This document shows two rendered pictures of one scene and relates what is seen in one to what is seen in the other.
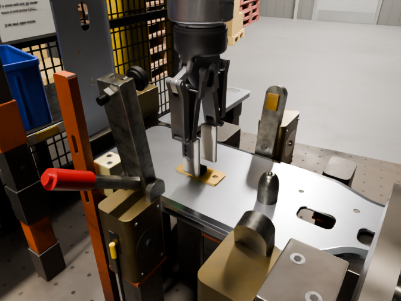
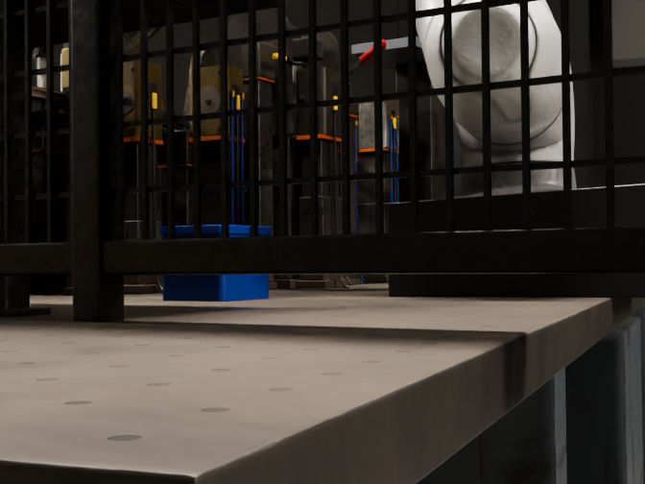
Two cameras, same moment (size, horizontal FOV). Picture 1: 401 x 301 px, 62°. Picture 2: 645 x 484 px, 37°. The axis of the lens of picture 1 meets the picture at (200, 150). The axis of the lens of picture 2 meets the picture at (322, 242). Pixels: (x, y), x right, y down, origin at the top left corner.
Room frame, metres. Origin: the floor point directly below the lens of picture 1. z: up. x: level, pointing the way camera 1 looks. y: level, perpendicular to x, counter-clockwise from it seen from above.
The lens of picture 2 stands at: (0.15, 1.60, 0.74)
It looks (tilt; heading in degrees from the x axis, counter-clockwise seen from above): 1 degrees up; 266
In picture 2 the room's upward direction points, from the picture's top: 1 degrees counter-clockwise
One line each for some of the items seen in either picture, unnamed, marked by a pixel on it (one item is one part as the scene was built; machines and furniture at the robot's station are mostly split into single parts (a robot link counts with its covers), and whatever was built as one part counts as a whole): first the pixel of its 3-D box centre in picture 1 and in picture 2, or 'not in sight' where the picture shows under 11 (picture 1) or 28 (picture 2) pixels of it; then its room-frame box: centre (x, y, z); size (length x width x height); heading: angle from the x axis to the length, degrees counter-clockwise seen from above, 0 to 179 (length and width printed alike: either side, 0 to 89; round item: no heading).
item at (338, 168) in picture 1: (327, 223); not in sight; (0.52, -0.27, 0.84); 0.10 x 0.05 x 0.29; 146
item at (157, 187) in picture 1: (155, 189); not in sight; (0.35, 0.06, 1.06); 0.03 x 0.01 x 0.03; 146
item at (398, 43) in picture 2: not in sight; (423, 61); (-0.19, -0.39, 1.16); 0.37 x 0.14 x 0.02; 56
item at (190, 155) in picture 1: (184, 146); not in sight; (0.44, 0.02, 1.07); 0.03 x 0.01 x 0.05; 146
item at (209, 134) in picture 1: (209, 143); (45, 80); (0.50, -0.01, 1.05); 0.03 x 0.01 x 0.07; 56
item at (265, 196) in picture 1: (268, 189); not in sight; (0.41, -0.10, 1.02); 0.03 x 0.03 x 0.07
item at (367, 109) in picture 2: not in sight; (379, 190); (-0.11, -0.56, 0.90); 0.13 x 0.08 x 0.41; 146
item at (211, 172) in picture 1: (200, 169); not in sight; (0.48, 0.00, 1.01); 0.08 x 0.04 x 0.01; 56
